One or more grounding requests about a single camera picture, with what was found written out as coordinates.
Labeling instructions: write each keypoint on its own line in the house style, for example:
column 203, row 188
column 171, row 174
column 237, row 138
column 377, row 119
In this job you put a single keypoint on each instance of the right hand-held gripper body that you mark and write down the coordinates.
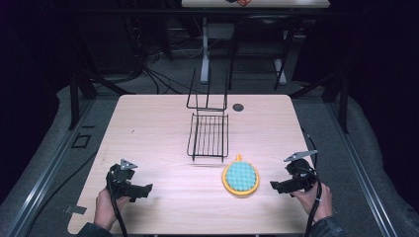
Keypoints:
column 301, row 177

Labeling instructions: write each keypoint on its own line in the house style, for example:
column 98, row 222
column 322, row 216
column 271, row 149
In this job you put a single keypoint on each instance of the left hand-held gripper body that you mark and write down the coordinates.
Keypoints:
column 119, row 179

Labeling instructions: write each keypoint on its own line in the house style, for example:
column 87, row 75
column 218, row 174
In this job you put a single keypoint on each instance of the yellow plate with blue sponge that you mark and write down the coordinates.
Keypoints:
column 241, row 177

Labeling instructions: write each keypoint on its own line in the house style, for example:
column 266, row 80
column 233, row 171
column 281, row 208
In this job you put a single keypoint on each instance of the person's right hand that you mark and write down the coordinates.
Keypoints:
column 314, row 204

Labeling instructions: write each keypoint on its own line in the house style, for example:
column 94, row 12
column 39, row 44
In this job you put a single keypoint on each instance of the person's left hand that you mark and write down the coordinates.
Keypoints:
column 106, row 210

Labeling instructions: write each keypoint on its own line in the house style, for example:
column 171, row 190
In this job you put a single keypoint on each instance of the grey tape piece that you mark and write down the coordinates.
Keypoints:
column 75, row 209

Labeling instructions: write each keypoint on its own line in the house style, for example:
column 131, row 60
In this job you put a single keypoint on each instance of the dark round table grommet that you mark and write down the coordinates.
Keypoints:
column 237, row 107

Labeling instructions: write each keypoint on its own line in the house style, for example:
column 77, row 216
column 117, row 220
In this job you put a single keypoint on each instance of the white table leg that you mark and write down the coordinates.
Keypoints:
column 280, row 70
column 205, row 56

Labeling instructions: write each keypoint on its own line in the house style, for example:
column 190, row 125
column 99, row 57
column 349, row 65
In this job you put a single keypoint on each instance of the black chair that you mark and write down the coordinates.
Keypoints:
column 263, row 36

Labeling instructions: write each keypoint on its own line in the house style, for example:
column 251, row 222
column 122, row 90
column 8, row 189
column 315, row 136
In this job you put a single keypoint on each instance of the orange and black object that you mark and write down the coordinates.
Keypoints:
column 238, row 2

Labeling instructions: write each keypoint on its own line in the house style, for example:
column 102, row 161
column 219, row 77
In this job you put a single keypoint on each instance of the aluminium floor rail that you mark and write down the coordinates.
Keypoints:
column 42, row 177
column 362, row 171

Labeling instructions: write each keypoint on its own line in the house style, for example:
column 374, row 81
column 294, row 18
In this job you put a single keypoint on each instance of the black metal frame stand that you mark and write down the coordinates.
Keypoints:
column 342, row 98
column 77, row 95

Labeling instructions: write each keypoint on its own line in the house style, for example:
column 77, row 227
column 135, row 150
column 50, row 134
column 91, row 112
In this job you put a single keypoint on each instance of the black horizontal frame bar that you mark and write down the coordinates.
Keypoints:
column 197, row 11

